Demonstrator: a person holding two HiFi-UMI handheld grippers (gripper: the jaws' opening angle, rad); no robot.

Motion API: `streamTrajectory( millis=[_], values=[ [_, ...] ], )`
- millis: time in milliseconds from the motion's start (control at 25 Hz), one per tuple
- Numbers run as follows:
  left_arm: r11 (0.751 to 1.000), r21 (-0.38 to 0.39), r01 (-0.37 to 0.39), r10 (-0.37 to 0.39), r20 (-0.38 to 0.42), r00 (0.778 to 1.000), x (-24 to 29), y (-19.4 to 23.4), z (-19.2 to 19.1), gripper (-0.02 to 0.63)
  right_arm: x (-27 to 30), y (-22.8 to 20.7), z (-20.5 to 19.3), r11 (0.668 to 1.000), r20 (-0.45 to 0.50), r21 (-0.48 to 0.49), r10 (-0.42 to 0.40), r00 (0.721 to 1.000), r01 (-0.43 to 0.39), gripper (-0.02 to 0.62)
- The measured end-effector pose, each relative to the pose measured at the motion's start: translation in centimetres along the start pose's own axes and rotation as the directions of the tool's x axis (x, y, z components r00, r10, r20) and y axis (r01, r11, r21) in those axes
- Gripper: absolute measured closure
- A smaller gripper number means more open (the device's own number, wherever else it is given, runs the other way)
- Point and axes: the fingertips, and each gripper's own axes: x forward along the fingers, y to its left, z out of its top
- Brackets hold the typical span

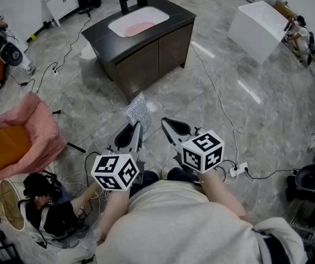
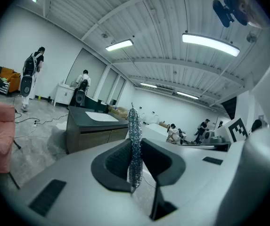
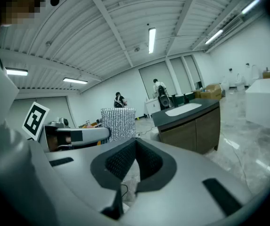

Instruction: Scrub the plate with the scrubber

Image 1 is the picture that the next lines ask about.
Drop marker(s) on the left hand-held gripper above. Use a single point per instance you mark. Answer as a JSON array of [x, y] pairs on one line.
[[113, 172]]

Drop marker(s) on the person's right forearm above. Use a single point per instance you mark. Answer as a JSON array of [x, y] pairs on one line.
[[223, 194]]

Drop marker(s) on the white bathtub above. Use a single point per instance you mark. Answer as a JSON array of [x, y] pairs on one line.
[[256, 29]]

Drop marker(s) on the silver mesh scrubber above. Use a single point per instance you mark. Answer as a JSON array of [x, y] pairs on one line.
[[138, 111]]

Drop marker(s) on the person's dark trousers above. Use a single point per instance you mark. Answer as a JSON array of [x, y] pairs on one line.
[[149, 177]]

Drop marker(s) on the dark wooden sink cabinet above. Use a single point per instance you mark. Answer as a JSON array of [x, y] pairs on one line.
[[146, 59]]

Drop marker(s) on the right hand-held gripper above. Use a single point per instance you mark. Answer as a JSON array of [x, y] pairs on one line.
[[201, 150]]

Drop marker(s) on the small white power strip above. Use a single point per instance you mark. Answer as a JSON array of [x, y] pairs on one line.
[[55, 71]]

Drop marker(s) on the white sink basin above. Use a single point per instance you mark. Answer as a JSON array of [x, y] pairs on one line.
[[143, 16]]

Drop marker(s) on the person's white shoes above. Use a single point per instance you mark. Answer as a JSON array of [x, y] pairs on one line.
[[161, 172]]

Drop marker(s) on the black faucet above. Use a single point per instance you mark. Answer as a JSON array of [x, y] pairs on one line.
[[124, 3]]

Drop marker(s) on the person's white shirt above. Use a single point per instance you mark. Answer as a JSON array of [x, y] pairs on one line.
[[187, 230]]

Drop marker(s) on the orange cushion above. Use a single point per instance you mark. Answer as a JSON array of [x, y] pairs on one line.
[[6, 150]]

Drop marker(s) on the black chair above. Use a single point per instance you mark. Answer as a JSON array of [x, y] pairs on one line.
[[309, 179]]

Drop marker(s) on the person's left forearm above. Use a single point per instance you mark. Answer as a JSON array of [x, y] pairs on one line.
[[113, 210]]

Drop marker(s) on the white cabinet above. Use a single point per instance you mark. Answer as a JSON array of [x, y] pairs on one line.
[[61, 3]]

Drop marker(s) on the round wicker-framed mirror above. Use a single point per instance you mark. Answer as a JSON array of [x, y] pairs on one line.
[[10, 205]]

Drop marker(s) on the pink armchair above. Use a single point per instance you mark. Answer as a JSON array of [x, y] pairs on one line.
[[41, 131]]

